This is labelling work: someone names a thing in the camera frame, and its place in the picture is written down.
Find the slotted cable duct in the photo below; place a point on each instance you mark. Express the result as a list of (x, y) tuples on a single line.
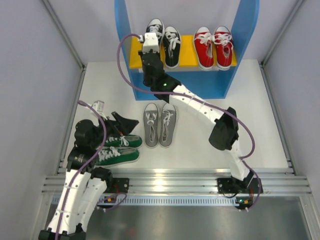
[(211, 200)]

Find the upper green sneaker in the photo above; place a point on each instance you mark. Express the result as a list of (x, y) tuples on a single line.
[(130, 141)]

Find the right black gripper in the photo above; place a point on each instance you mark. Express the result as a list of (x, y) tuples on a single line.
[(150, 56)]

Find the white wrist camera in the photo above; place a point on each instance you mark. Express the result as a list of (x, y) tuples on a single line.
[(149, 42), (98, 106)]

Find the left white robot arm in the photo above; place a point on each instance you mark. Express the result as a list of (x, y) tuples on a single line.
[(84, 181)]

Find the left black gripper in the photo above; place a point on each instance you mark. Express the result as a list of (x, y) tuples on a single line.
[(113, 125)]

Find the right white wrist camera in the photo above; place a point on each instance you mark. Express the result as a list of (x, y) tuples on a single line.
[(149, 42)]

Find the lower green sneaker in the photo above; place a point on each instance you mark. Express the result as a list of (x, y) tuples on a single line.
[(113, 156)]

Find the grey sneaker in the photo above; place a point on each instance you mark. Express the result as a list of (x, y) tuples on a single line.
[(150, 125), (168, 119)]

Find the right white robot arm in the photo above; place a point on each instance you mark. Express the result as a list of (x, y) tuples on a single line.
[(224, 123)]

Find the blue yellow shoe shelf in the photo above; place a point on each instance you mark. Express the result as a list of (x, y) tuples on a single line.
[(212, 84)]

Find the red sneaker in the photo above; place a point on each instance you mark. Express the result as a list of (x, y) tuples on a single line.
[(223, 41), (203, 46)]

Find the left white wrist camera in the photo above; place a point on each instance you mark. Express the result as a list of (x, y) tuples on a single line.
[(98, 106)]

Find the black sneaker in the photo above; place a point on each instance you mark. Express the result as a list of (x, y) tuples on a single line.
[(156, 26), (172, 42)]

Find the aluminium rail frame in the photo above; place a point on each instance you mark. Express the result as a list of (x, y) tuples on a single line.
[(191, 165)]

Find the green sneaker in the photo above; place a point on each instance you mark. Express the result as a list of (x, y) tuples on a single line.
[(130, 141), (113, 156)]

